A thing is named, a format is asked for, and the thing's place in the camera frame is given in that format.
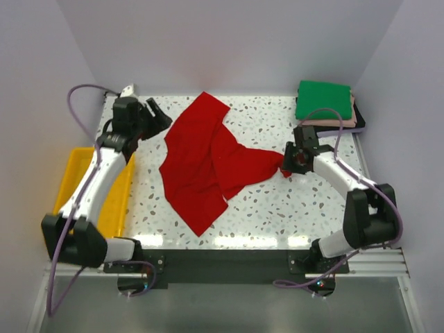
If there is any red t shirt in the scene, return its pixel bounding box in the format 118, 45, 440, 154
160, 92, 291, 237

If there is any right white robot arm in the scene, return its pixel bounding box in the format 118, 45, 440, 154
283, 126, 402, 274

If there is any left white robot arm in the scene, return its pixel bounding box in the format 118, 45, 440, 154
41, 96, 172, 272

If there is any folded pink t shirt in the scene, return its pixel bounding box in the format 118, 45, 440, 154
299, 94, 358, 128

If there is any folded green t shirt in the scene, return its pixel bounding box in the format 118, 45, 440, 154
295, 80, 352, 120

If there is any folded black t shirt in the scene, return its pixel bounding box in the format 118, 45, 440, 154
313, 104, 366, 137

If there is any yellow plastic bin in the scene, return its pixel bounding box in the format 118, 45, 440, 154
53, 147, 135, 238

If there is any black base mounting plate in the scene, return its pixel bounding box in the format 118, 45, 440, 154
104, 250, 350, 296

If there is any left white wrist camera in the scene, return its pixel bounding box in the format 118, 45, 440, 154
119, 83, 137, 98

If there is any aluminium frame rail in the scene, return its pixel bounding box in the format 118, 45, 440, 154
26, 133, 426, 333

